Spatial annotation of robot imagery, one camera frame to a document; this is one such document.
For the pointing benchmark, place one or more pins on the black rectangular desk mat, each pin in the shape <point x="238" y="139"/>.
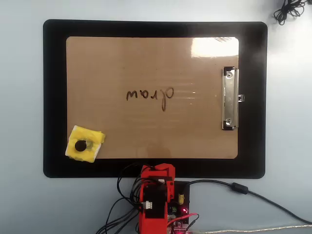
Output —
<point x="56" y="97"/>

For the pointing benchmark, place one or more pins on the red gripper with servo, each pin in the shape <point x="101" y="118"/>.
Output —
<point x="152" y="181"/>

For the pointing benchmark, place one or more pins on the yellow sponge with black knob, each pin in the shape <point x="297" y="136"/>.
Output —
<point x="83" y="135"/>

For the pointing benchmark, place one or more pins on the silver metal clipboard clip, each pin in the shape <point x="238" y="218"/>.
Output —
<point x="229" y="97"/>

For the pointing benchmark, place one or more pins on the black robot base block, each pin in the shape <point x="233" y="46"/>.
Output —
<point x="185" y="187"/>

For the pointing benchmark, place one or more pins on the brown clipboard board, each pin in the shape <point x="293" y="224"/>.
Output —
<point x="122" y="61"/>

